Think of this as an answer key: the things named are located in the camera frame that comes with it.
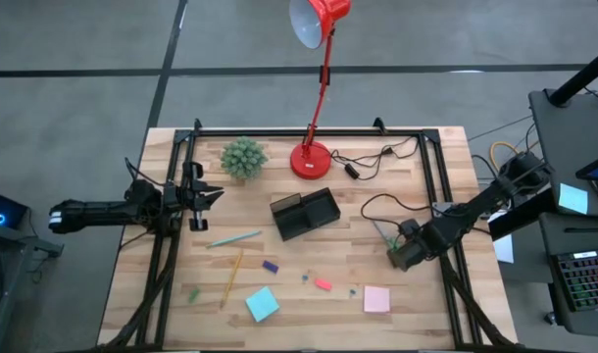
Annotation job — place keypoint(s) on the small green eraser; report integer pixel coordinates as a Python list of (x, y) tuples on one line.
[(194, 294)]

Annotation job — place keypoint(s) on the white paper sheet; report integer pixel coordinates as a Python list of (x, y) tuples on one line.
[(504, 247)]

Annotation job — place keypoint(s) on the black mesh desk organizer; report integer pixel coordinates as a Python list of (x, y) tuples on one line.
[(306, 213)]

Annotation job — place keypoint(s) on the teal pencil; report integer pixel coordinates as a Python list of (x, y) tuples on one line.
[(233, 239)]

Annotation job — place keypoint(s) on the dark equipment stand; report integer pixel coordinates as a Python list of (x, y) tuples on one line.
[(10, 274)]

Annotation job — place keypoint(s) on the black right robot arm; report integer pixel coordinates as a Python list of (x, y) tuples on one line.
[(485, 201)]

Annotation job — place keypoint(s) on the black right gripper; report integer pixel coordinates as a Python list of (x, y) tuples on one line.
[(412, 250)]

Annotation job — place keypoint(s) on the black diagonal pole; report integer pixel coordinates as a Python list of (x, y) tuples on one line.
[(581, 76)]

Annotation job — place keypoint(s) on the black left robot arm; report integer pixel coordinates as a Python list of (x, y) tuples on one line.
[(98, 213)]

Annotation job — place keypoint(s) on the light blue sticky note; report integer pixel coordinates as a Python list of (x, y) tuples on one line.
[(572, 198)]

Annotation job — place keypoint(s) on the teal sticky note pad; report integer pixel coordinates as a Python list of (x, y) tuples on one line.
[(262, 304)]

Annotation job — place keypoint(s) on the black side desk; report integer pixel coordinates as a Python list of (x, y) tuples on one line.
[(573, 137)]

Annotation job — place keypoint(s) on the pink eraser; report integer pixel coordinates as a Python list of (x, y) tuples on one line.
[(323, 284)]

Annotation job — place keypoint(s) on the computer with blue light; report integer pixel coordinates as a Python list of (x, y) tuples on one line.
[(0, 213)]

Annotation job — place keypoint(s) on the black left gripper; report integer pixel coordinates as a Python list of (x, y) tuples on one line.
[(181, 196)]

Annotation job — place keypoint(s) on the red desk lamp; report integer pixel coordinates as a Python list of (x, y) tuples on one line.
[(310, 162)]

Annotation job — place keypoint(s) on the purple eraser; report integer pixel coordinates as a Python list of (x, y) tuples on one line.
[(270, 267)]

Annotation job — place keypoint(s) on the green potted succulent plant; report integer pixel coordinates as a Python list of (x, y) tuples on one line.
[(243, 158)]

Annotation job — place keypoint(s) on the yellow pencil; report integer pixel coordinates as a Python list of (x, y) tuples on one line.
[(231, 279)]

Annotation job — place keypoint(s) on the pink sticky note pad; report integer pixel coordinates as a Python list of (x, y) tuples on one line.
[(376, 299)]

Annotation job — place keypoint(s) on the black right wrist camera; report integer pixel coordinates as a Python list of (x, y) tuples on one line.
[(409, 227)]

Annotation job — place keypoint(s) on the black aluminium table frame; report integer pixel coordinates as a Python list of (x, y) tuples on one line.
[(304, 132)]

